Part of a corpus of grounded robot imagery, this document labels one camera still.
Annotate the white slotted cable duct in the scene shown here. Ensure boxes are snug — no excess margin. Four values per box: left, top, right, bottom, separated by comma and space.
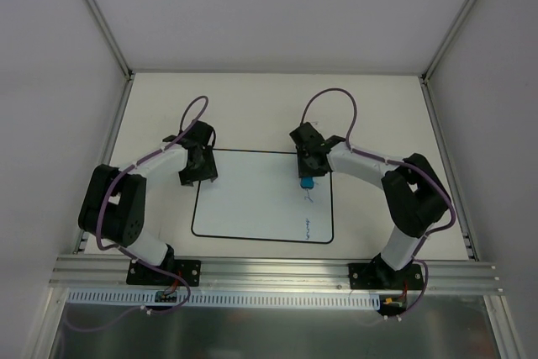
66, 288, 381, 311

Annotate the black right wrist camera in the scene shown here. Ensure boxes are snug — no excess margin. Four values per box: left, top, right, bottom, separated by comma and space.
289, 122, 324, 150

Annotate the aluminium left corner post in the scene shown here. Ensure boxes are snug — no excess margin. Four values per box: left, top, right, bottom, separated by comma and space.
62, 0, 135, 81

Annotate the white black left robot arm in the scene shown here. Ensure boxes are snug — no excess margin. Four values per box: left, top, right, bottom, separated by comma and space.
77, 145, 218, 284

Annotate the blue whiteboard eraser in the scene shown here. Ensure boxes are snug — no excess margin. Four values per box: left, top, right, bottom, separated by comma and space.
300, 177, 315, 189

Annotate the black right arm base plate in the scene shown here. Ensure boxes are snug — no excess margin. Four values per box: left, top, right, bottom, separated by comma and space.
347, 262, 425, 291

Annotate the shiny metal front panel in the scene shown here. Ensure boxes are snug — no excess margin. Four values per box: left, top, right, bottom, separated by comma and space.
50, 298, 500, 358

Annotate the aluminium right corner post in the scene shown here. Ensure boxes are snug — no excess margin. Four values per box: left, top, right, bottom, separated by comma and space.
419, 0, 508, 82

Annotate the white whiteboard black rim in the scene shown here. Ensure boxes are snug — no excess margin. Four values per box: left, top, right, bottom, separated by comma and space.
191, 150, 334, 245

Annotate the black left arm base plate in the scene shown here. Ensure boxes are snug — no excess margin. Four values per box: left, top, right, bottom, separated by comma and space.
126, 259, 202, 287

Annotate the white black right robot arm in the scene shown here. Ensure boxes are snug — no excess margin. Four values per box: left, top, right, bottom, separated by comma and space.
296, 137, 451, 288

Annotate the aluminium front rail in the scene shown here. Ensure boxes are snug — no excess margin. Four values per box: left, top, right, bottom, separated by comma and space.
49, 254, 506, 295

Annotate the aluminium corner post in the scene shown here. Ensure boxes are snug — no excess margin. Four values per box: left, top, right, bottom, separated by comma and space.
62, 0, 135, 81
419, 0, 508, 82

